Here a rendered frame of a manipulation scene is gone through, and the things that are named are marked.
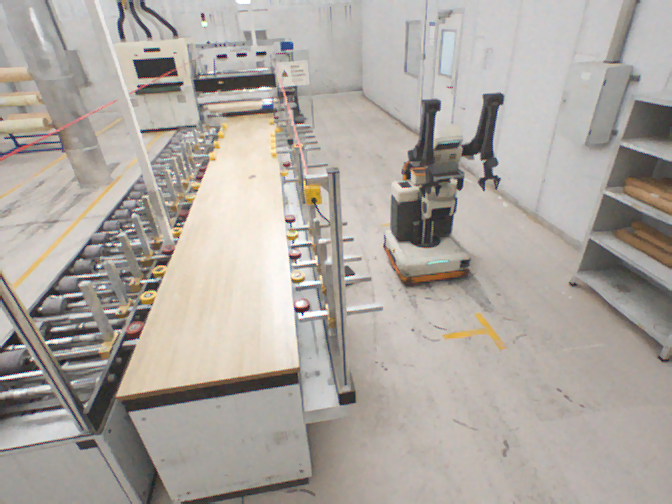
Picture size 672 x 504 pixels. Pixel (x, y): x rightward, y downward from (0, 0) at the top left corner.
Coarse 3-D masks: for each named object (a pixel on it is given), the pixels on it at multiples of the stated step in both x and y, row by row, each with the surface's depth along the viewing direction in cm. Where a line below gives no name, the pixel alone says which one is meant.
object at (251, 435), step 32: (224, 384) 155; (256, 384) 159; (288, 384) 161; (160, 416) 160; (192, 416) 162; (224, 416) 165; (256, 416) 168; (288, 416) 172; (160, 448) 169; (192, 448) 173; (224, 448) 176; (256, 448) 180; (288, 448) 183; (192, 480) 184; (224, 480) 188; (256, 480) 192; (288, 480) 197
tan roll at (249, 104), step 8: (208, 104) 581; (216, 104) 582; (224, 104) 583; (232, 104) 583; (240, 104) 585; (248, 104) 586; (256, 104) 587; (264, 104) 593; (272, 104) 595; (216, 112) 588
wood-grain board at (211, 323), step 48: (240, 144) 454; (240, 192) 324; (192, 240) 255; (240, 240) 252; (192, 288) 208; (240, 288) 206; (288, 288) 203; (144, 336) 178; (192, 336) 176; (240, 336) 174; (288, 336) 172; (144, 384) 154; (192, 384) 153
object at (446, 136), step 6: (438, 126) 282; (444, 126) 282; (450, 126) 282; (456, 126) 282; (438, 132) 280; (444, 132) 280; (450, 132) 280; (456, 132) 281; (438, 138) 279; (444, 138) 279; (450, 138) 279; (456, 138) 279; (462, 138) 280; (438, 144) 281; (444, 144) 283; (450, 144) 284; (456, 144) 285
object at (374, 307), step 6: (354, 306) 198; (360, 306) 198; (366, 306) 198; (372, 306) 198; (378, 306) 198; (318, 312) 196; (324, 312) 196; (348, 312) 196; (354, 312) 197; (360, 312) 198; (366, 312) 198; (300, 318) 194; (306, 318) 194; (312, 318) 195; (318, 318) 195; (324, 318) 196
